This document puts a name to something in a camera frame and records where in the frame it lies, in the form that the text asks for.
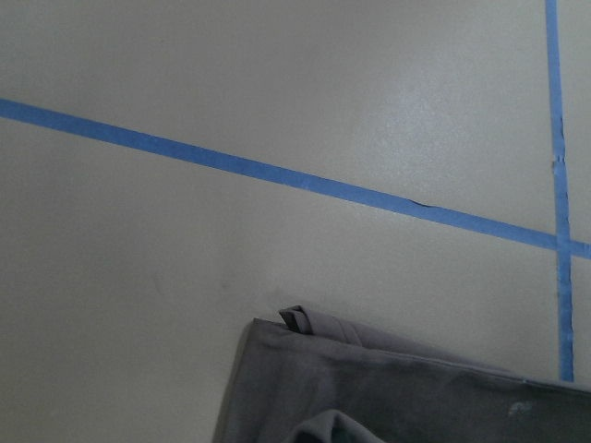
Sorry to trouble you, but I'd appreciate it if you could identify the brown t-shirt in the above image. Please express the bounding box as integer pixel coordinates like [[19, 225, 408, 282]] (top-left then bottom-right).
[[218, 305, 590, 442]]

